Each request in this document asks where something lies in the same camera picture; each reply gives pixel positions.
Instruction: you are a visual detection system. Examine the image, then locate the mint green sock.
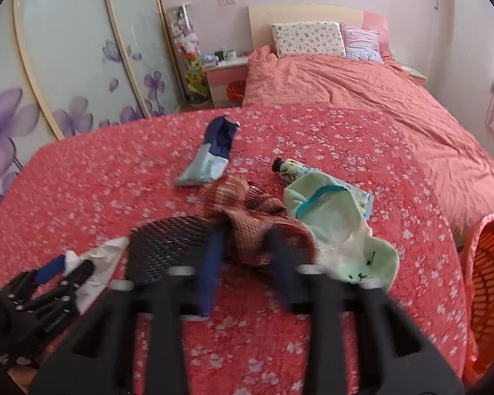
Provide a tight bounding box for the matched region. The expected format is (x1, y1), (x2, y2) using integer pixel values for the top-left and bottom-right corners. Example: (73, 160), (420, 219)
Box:
(284, 171), (400, 291)

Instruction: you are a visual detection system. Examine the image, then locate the red plaid cloth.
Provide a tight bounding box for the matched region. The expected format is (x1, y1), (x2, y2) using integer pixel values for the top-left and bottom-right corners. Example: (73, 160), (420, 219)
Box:
(196, 176), (316, 267)

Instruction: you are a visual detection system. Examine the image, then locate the floral hand cream tube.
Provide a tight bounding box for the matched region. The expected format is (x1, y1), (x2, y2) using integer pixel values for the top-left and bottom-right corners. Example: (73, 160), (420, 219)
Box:
(272, 157), (374, 220)

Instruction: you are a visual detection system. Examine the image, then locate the blue snack wrapper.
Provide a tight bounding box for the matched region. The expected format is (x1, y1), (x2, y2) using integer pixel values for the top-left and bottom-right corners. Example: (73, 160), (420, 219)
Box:
(174, 116), (240, 187)

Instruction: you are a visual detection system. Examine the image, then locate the black knitted cloth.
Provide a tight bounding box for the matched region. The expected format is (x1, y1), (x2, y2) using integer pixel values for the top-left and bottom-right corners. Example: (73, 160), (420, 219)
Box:
(124, 217), (214, 284)

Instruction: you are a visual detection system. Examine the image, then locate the red floral tablecloth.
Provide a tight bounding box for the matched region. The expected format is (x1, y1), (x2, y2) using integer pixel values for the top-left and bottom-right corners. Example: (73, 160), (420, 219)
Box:
(0, 106), (467, 394)

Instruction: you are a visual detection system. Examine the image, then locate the orange plastic laundry basket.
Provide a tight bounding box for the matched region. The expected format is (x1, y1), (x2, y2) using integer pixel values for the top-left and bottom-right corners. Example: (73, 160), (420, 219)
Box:
(460, 214), (494, 387)

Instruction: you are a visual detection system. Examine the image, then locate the salmon pink bed duvet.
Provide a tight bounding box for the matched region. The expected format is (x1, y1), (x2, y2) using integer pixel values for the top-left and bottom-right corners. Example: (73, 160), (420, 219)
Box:
(241, 44), (494, 236)

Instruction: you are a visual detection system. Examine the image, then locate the small orange bin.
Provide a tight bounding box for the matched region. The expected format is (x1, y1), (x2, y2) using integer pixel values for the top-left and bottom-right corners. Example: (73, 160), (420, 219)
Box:
(226, 80), (246, 105)

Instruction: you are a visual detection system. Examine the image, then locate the plush toys display tube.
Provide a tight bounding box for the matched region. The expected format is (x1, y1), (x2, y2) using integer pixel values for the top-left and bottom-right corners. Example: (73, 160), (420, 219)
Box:
(167, 5), (210, 105)

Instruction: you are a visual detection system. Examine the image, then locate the pink bedside table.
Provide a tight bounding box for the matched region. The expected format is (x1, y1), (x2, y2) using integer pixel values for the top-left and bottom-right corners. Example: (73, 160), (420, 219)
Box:
(205, 56), (248, 108)

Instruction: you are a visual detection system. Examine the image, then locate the floral sliding wardrobe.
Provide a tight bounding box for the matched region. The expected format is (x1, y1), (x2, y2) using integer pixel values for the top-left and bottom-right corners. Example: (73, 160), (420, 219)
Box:
(0, 0), (183, 205)

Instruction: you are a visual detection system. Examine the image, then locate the right bedside table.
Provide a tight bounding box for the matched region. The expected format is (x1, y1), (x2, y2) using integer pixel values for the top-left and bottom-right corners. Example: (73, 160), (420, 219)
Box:
(396, 63), (427, 88)

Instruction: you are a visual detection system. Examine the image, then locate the white mug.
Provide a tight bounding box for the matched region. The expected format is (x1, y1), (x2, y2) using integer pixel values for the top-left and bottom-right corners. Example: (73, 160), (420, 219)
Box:
(226, 49), (237, 60)

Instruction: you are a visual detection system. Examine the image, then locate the pink striped pillow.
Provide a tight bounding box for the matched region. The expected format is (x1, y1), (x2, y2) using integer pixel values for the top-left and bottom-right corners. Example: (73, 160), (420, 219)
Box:
(342, 24), (384, 64)

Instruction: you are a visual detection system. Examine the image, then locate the floral white pillow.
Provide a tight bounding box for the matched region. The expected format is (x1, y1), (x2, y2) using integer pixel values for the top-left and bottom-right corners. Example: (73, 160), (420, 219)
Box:
(271, 21), (346, 57)

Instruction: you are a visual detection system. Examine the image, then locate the beige pink headboard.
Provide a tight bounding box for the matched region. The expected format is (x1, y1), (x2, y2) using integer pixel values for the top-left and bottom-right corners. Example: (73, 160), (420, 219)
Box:
(249, 5), (390, 56)

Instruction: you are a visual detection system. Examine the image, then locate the wall power socket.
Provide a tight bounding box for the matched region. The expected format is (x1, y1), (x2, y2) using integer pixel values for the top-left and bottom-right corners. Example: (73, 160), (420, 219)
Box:
(218, 0), (236, 6)

